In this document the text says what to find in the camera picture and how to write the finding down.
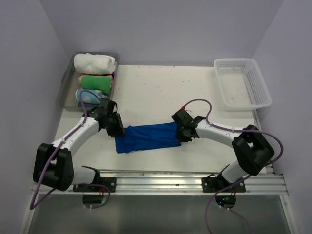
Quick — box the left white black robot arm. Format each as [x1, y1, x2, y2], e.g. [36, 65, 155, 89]
[33, 99, 124, 192]

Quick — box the pink rolled towel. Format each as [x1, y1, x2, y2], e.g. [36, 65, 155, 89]
[78, 74, 115, 90]

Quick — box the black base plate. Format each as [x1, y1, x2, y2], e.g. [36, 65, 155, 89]
[73, 177, 117, 193]
[201, 176, 246, 193]

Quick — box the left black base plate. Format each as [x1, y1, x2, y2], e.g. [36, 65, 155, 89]
[73, 177, 117, 193]

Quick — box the aluminium mounting rail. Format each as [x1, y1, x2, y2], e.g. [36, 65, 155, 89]
[31, 170, 290, 195]

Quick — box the blue cloud pattern towel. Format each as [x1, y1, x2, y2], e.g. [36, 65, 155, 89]
[75, 89, 107, 105]

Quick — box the green rolled towel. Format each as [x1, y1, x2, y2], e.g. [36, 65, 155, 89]
[80, 74, 109, 94]

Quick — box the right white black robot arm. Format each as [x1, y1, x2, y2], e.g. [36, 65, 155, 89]
[172, 109, 275, 192]

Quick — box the white plastic basket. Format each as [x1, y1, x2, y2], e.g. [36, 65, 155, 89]
[214, 58, 272, 111]

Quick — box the white towel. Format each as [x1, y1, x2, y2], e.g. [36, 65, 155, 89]
[74, 53, 116, 75]

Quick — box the grey plastic tray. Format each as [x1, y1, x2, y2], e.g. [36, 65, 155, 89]
[56, 52, 120, 112]

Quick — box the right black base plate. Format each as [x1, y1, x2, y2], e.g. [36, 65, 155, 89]
[201, 176, 246, 193]

